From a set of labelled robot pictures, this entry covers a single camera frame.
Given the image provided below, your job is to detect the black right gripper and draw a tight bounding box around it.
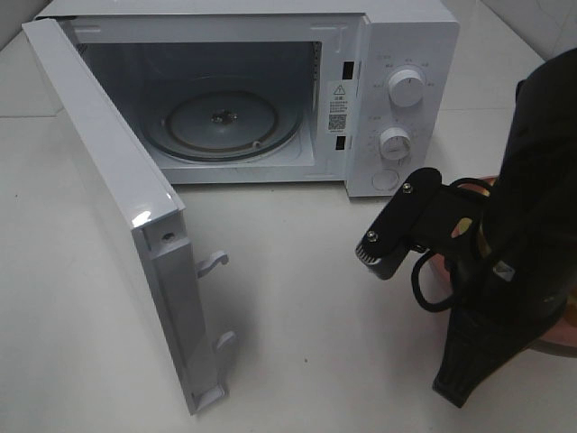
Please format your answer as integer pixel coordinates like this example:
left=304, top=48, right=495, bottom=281
left=355, top=168, right=563, bottom=408

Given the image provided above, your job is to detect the pink round plate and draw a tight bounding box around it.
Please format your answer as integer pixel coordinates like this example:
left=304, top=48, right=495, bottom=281
left=427, top=173, right=577, bottom=358

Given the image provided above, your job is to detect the white microwave door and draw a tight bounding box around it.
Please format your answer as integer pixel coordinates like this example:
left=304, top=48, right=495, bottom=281
left=23, top=19, right=236, bottom=414

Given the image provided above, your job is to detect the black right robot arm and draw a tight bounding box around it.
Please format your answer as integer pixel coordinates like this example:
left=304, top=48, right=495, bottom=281
left=355, top=50, right=576, bottom=407

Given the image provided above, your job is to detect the round white door button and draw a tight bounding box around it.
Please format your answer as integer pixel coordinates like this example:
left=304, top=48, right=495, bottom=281
left=371, top=169, right=399, bottom=191

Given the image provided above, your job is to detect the white lower microwave knob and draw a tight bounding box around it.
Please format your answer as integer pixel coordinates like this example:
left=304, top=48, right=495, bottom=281
left=379, top=127, right=410, bottom=161

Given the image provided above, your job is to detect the white microwave knob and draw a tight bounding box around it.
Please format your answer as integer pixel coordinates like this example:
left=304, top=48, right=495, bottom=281
left=388, top=68, right=425, bottom=107
left=379, top=127, right=410, bottom=161

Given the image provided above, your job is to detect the white warning label sticker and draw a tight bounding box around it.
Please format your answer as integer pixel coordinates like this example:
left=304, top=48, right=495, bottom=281
left=325, top=80, right=353, bottom=134

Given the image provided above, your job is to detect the white upper microwave knob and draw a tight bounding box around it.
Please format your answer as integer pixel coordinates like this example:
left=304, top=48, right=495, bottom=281
left=388, top=68, right=425, bottom=107

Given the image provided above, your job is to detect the white microwave oven body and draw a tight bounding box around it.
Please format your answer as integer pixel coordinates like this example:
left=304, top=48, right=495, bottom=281
left=31, top=1, right=460, bottom=197

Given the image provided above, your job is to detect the glass microwave turntable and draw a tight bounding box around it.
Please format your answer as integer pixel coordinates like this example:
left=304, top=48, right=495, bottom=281
left=141, top=89, right=303, bottom=162

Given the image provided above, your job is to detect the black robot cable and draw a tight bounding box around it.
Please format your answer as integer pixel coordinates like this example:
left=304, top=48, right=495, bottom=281
left=410, top=178, right=497, bottom=315

